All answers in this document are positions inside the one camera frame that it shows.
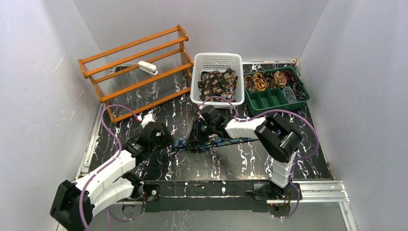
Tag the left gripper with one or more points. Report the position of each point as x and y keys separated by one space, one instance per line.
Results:
x=165 y=140

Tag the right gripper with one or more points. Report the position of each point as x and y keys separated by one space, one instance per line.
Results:
x=197 y=137

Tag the blue floral tie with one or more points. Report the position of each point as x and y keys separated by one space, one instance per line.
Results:
x=181 y=145

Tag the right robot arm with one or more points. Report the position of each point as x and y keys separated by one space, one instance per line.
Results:
x=277 y=136

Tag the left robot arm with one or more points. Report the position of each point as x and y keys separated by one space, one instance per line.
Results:
x=77 y=202

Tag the orange wooden rack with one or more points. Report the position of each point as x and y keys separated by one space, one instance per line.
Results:
x=117 y=78

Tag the dark brown patterned tie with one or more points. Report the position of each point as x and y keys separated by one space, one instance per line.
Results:
x=216 y=83

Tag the white stapler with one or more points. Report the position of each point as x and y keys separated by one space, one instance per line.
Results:
x=148 y=67

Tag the white plastic basket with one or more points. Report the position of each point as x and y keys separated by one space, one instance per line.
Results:
x=207 y=62

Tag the rolled multicolour tie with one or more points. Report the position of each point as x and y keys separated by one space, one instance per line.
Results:
x=249 y=84

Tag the rolled yellow tie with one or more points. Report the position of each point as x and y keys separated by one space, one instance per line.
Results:
x=259 y=82

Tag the rolled dark brown tie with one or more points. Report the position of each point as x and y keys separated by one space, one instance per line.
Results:
x=269 y=80

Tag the rolled light blue tie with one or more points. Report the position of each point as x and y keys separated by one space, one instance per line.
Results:
x=289 y=95

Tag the rolled orange brown tie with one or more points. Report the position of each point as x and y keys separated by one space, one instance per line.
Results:
x=280 y=79

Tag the rolled dark red tie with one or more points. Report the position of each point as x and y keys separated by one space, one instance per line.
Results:
x=290 y=77

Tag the rolled dark navy tie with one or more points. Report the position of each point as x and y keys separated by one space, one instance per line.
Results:
x=299 y=91

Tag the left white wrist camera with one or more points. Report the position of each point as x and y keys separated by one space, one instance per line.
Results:
x=147 y=119

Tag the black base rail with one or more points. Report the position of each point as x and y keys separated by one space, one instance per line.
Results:
x=260 y=196

